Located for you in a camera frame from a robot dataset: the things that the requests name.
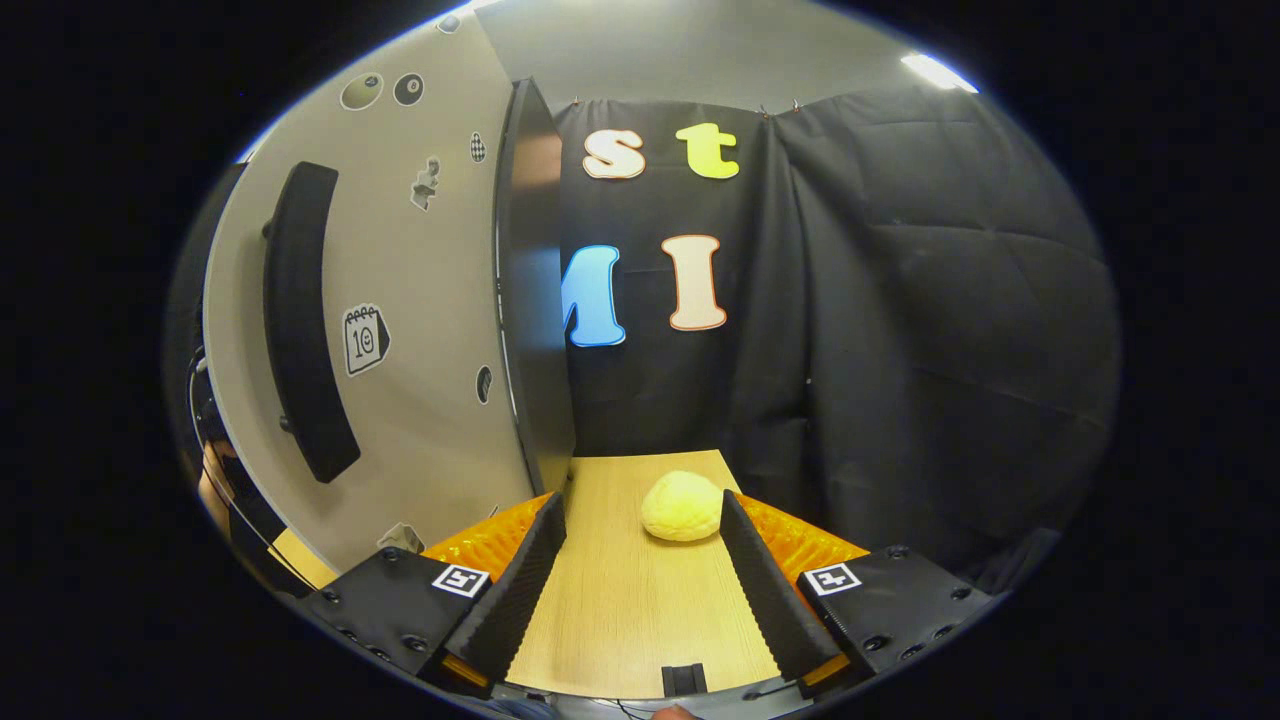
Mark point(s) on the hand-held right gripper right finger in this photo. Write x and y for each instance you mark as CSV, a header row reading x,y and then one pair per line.
x,y
765,600

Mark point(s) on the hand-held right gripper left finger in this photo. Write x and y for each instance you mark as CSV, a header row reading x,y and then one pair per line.
x,y
520,600

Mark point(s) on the grey cabinet door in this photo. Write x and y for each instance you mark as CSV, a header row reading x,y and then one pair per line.
x,y
420,300

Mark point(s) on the grey cabinet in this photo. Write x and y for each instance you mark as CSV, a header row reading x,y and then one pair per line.
x,y
535,300

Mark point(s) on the yellow bun toy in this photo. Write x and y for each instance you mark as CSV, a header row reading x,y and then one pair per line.
x,y
682,507

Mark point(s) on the black backdrop cloth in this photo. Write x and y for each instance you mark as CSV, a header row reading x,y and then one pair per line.
x,y
900,320

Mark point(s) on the narrow ceiling light panel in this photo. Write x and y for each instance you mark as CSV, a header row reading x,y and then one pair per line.
x,y
935,72

